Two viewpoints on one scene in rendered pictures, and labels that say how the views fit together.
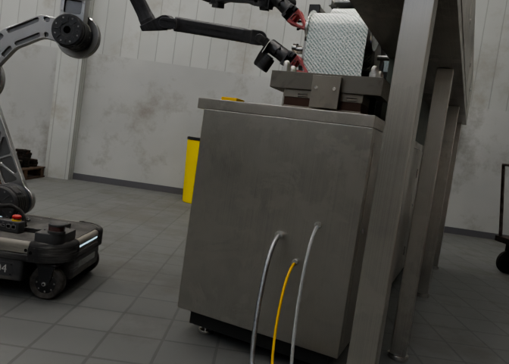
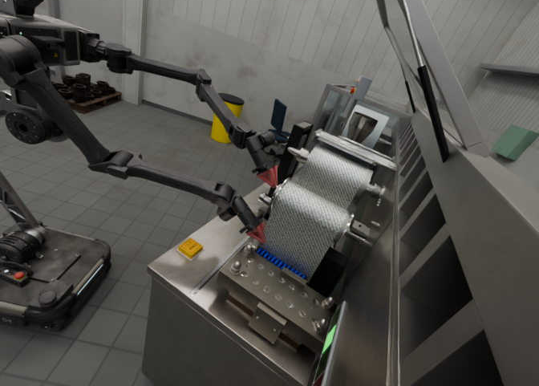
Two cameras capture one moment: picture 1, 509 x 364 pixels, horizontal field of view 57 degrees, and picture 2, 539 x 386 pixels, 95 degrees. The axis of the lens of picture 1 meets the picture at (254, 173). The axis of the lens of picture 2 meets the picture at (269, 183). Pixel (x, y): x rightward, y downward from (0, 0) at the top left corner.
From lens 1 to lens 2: 1.49 m
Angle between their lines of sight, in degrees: 26
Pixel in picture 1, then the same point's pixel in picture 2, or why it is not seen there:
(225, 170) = (170, 329)
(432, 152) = not seen: hidden behind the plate
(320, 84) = (261, 317)
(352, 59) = (310, 255)
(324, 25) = (290, 210)
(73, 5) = (26, 97)
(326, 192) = not seen: outside the picture
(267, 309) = not seen: outside the picture
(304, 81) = (249, 298)
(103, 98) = (160, 46)
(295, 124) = (230, 342)
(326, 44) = (288, 228)
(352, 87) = (293, 333)
